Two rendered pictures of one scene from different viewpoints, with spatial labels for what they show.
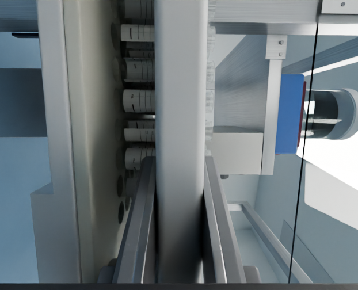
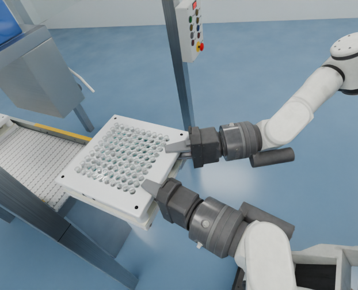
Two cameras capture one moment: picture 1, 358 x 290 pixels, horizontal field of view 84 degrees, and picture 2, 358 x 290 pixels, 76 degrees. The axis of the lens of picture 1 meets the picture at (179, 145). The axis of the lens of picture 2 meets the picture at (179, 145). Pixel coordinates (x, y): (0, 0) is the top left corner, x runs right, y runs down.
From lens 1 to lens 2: 0.51 m
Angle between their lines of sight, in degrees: 64
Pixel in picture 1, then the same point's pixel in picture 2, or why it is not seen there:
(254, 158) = (44, 52)
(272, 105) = not seen: outside the picture
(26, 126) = not seen: hidden behind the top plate
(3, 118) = not seen: hidden behind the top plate
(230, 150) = (51, 75)
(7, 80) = (77, 214)
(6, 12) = (79, 235)
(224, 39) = not seen: outside the picture
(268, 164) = (41, 34)
